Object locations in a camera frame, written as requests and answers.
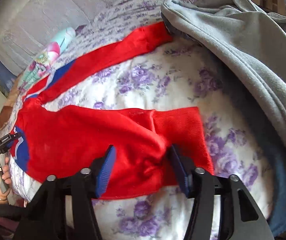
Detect red blue white track pants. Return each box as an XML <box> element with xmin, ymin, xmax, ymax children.
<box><xmin>10</xmin><ymin>22</ymin><xmax>214</xmax><ymax>199</ymax></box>

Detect brown orange pillow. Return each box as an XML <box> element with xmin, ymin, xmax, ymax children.
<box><xmin>0</xmin><ymin>83</ymin><xmax>19</xmax><ymax>129</ymax></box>

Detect folded floral teal quilt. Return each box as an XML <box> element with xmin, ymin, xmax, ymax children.
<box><xmin>18</xmin><ymin>27</ymin><xmax>76</xmax><ymax>92</ymax></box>

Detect purple floral bed sheet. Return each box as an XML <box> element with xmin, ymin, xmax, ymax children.
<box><xmin>0</xmin><ymin>0</ymin><xmax>276</xmax><ymax>240</ymax></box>

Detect grey fleece blanket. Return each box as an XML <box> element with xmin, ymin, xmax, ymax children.
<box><xmin>161</xmin><ymin>0</ymin><xmax>286</xmax><ymax>239</ymax></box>

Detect white lace covered headboard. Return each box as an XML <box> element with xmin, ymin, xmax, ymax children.
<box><xmin>0</xmin><ymin>0</ymin><xmax>117</xmax><ymax>75</ymax></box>

